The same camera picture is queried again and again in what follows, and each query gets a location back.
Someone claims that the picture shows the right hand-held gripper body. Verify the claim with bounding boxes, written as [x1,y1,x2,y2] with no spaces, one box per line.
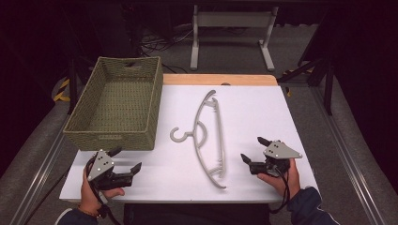
[249,140,303,178]

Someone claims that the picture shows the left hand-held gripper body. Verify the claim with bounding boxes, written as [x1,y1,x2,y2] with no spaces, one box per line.
[86,149,134,191]

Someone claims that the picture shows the green woven basket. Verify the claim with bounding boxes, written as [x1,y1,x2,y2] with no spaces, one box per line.
[63,55,164,152]

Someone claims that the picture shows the grey plastic clothes hanger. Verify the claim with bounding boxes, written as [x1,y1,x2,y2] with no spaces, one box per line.
[169,89,228,190]

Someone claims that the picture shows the person's right hand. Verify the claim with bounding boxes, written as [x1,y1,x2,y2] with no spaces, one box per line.
[256,158,301,201]

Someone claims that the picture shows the person's left hand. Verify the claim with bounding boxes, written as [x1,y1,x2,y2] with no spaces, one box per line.
[79,168,126,217]

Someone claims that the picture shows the white board table cover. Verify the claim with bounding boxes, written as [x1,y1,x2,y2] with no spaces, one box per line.
[59,84,320,204]

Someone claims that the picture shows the black metal stand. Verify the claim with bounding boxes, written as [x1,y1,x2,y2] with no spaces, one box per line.
[67,57,92,115]

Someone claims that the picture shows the black tripod stand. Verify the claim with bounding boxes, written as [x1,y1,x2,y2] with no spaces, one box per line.
[277,8,335,116]

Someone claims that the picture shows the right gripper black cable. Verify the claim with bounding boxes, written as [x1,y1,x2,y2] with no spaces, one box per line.
[269,168,291,215]

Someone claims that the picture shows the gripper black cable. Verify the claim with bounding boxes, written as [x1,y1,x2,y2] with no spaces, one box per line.
[84,157,123,225]
[269,168,291,215]

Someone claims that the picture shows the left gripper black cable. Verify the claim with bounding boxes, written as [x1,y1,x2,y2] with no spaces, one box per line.
[84,157,123,225]

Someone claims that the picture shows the aluminium floor rail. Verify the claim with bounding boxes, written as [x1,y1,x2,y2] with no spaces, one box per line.
[8,125,69,225]
[309,87,387,225]

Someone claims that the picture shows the bundle of floor cables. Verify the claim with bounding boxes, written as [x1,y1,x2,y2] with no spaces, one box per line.
[137,27,195,54]

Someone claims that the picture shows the white metal table frame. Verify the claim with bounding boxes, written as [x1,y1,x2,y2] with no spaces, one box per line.
[190,4,280,72]

